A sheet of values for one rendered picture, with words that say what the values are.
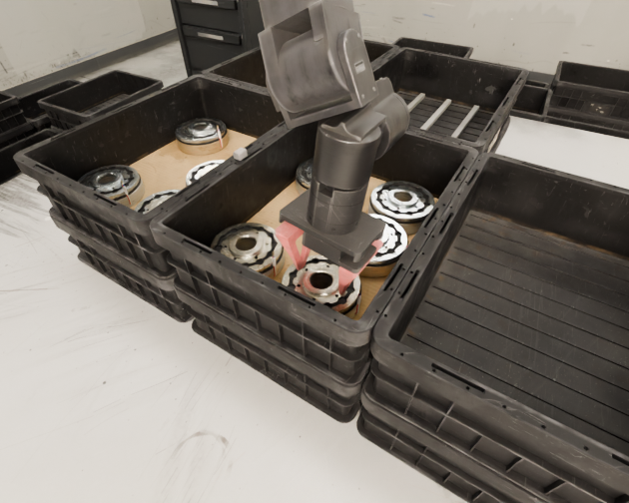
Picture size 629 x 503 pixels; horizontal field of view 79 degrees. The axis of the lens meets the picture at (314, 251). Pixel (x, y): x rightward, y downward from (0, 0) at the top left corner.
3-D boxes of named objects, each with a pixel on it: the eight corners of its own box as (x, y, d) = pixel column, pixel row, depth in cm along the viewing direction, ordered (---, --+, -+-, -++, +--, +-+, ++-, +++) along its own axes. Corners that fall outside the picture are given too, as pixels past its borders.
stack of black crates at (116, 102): (128, 213, 172) (86, 117, 140) (83, 194, 182) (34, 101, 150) (188, 170, 197) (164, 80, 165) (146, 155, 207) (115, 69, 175)
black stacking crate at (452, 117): (460, 209, 67) (480, 152, 59) (317, 162, 78) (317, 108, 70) (510, 122, 91) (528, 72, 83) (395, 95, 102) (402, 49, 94)
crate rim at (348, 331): (362, 353, 36) (364, 339, 34) (148, 240, 47) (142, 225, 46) (477, 163, 60) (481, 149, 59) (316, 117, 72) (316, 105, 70)
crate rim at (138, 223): (148, 240, 48) (142, 225, 46) (16, 169, 59) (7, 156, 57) (316, 117, 72) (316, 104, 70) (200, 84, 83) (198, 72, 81)
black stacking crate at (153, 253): (169, 287, 54) (143, 228, 46) (48, 217, 66) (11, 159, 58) (314, 162, 78) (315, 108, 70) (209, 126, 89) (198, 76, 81)
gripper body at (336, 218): (309, 199, 46) (315, 143, 41) (383, 236, 43) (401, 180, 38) (276, 225, 42) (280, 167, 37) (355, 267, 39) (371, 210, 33)
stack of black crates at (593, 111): (603, 162, 202) (657, 74, 171) (604, 191, 184) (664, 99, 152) (523, 144, 216) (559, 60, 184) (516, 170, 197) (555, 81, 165)
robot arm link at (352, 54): (258, 69, 33) (338, 32, 28) (321, 44, 41) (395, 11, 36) (308, 192, 38) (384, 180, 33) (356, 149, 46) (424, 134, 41)
